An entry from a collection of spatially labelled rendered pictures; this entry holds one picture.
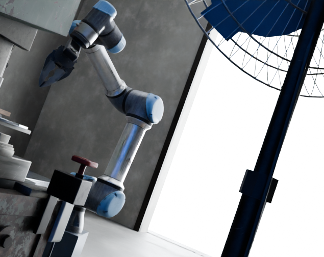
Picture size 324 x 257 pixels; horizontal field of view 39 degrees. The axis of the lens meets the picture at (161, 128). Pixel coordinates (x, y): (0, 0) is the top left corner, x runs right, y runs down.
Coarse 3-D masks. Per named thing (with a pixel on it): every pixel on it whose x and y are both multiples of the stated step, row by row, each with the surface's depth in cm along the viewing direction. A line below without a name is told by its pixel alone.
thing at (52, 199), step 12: (60, 180) 127; (72, 180) 126; (84, 180) 128; (48, 192) 128; (60, 192) 126; (72, 192) 125; (84, 192) 128; (48, 204) 129; (48, 216) 130; (36, 228) 128
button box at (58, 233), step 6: (66, 204) 137; (72, 204) 140; (60, 210) 137; (66, 210) 138; (60, 216) 136; (66, 216) 139; (60, 222) 137; (66, 222) 140; (54, 228) 136; (60, 228) 138; (54, 234) 136; (60, 234) 139; (48, 240) 136; (54, 240) 137; (60, 240) 140; (48, 252) 137
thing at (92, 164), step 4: (72, 156) 127; (76, 156) 127; (72, 160) 127; (76, 160) 126; (80, 160) 126; (84, 160) 125; (88, 160) 126; (84, 164) 125; (88, 164) 126; (92, 164) 127; (96, 164) 129; (80, 168) 128; (84, 168) 128; (80, 172) 128
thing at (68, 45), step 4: (68, 40) 152; (72, 40) 151; (68, 44) 146; (72, 44) 148; (76, 44) 151; (64, 48) 145; (68, 48) 143; (72, 48) 144; (76, 48) 148; (80, 48) 151; (64, 52) 143; (68, 52) 143; (72, 52) 144; (76, 52) 145; (68, 56) 144; (72, 56) 144; (76, 56) 144; (72, 60) 144
